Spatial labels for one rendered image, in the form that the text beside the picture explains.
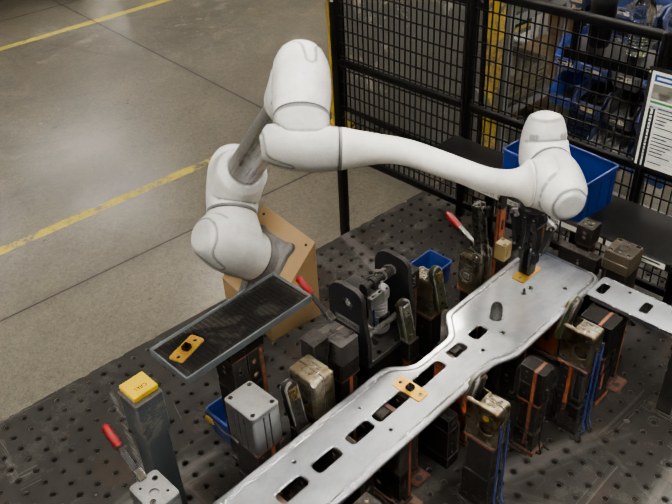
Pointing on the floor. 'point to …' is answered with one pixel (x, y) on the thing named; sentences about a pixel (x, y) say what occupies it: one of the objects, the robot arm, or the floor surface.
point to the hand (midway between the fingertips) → (527, 260)
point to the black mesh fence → (490, 92)
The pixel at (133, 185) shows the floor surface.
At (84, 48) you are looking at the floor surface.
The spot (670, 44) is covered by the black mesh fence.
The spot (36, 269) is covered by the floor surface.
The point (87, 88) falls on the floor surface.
